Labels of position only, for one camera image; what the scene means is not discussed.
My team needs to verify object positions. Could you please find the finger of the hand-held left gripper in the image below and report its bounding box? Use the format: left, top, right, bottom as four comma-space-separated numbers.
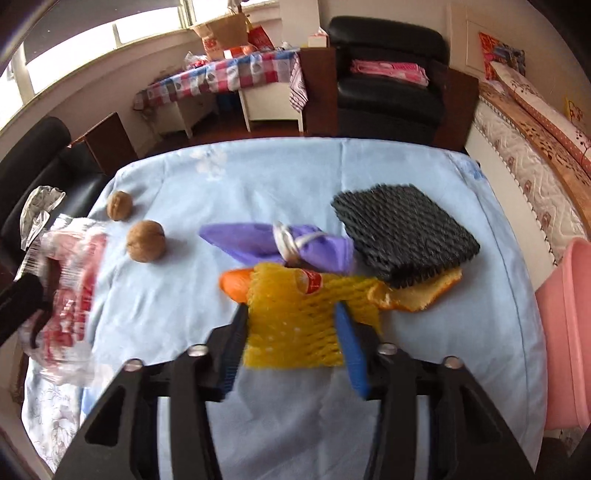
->
0, 273, 49, 347

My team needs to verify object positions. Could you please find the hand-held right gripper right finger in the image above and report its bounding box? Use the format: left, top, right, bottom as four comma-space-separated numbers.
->
335, 302, 539, 480

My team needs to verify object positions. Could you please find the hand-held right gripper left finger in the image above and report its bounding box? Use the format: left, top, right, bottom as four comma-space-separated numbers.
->
53, 302, 250, 480

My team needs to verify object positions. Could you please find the clear red printed plastic packet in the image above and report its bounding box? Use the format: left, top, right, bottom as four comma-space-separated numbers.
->
16, 217, 109, 384

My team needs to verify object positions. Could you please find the yellow foam net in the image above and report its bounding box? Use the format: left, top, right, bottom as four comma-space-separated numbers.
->
243, 263, 384, 370

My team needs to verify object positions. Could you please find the orange peel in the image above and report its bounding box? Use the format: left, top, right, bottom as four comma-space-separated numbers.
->
369, 267, 463, 312

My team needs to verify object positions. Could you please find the pink plastic bucket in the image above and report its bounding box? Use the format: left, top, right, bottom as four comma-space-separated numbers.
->
536, 237, 591, 430

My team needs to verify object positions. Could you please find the white patterned cloth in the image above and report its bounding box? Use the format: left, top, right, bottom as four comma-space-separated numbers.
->
21, 185, 66, 252

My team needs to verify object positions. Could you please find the black foam net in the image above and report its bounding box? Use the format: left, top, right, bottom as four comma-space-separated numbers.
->
331, 184, 481, 289

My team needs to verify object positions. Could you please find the brown walnut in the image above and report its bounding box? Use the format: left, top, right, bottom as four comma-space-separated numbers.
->
106, 191, 134, 222
126, 220, 165, 264

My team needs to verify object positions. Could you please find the black leather sofa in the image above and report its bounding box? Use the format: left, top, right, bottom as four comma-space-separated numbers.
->
0, 116, 112, 278

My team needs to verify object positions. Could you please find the light blue floral tablecloth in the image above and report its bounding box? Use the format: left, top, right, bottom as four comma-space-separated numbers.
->
23, 138, 548, 480

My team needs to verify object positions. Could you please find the dark wooden side table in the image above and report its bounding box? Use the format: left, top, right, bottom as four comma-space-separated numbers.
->
434, 67, 479, 153
299, 47, 340, 136
69, 112, 139, 174

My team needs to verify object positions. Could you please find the black leather armchair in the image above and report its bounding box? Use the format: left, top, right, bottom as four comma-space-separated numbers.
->
335, 16, 451, 144

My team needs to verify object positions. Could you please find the white bed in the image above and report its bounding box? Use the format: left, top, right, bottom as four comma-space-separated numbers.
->
464, 0, 591, 259

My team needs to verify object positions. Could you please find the white desk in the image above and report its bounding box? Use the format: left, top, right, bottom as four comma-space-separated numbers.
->
157, 83, 305, 139

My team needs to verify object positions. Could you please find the checked tablecloth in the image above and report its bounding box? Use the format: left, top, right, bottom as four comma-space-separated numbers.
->
135, 50, 309, 114

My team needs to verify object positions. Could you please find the pink folded blanket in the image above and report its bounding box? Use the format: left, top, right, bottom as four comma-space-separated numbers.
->
349, 59, 429, 87

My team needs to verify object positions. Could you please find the brown leaf pattern blanket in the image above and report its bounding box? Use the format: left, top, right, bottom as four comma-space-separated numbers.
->
478, 80, 591, 217

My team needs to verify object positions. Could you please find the pink dotted floral quilt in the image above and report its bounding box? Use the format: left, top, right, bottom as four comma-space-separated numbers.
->
489, 60, 591, 174

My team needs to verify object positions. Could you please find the red paper bag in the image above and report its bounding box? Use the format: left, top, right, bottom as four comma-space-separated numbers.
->
248, 24, 274, 51

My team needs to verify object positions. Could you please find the brown paper bag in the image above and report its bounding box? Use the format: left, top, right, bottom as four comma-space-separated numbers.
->
191, 14, 252, 61

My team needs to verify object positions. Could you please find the colourful patterned pillow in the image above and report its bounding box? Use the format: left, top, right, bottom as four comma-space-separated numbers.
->
478, 31, 526, 77

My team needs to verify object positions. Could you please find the purple cloth with ring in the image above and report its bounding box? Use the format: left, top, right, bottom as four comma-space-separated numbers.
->
198, 222, 356, 277

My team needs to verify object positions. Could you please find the white ring cord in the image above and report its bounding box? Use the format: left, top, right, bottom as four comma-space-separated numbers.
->
272, 222, 333, 266

